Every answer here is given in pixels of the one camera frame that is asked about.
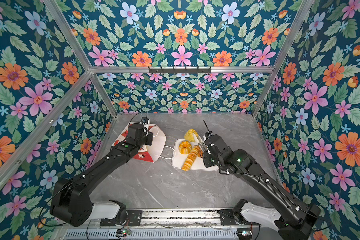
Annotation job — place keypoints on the round orange bun fake bread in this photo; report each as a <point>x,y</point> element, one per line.
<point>185,147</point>

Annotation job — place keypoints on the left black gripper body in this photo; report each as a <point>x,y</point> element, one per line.
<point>146,139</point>

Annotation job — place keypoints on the long twisted fake bread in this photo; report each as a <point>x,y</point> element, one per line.
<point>195,152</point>

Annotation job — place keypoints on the metal tongs white tips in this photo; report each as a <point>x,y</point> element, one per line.
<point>201,142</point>

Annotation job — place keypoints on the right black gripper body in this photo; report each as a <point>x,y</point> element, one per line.
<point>209,160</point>

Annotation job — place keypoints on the white slotted cable duct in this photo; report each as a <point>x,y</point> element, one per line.
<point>153,234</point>

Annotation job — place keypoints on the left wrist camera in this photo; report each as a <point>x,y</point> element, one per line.
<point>145,121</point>

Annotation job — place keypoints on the white red paper bag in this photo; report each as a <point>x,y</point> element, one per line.
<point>155,151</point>

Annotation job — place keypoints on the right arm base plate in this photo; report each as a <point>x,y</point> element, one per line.
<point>227,217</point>

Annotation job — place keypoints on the black hook rack bar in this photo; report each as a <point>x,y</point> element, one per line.
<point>179,70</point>

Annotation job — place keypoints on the yellow fake bread piece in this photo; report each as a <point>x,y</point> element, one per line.
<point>191,135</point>

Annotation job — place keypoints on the brown croissant fake bread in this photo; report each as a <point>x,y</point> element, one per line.
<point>200,153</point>

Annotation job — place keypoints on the white rectangular tray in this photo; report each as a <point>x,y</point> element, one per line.
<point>179,159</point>

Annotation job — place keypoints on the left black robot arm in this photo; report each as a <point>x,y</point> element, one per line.
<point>71,200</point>

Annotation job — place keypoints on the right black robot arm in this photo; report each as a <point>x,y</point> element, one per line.
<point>289,216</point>

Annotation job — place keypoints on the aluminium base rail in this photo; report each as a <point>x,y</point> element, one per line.
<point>183,217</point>

